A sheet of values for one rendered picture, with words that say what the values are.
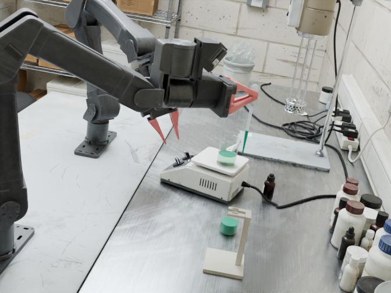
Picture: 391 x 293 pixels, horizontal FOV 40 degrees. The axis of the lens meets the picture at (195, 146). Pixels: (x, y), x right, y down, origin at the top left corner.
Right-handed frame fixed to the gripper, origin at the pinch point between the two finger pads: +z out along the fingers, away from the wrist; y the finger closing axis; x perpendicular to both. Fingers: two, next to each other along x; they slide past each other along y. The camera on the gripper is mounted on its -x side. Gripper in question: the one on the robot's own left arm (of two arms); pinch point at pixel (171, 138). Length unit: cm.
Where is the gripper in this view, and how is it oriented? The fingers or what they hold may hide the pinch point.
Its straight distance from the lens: 137.2
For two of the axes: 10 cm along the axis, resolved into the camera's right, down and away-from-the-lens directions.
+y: 9.3, -3.5, 1.0
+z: 3.3, 9.3, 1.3
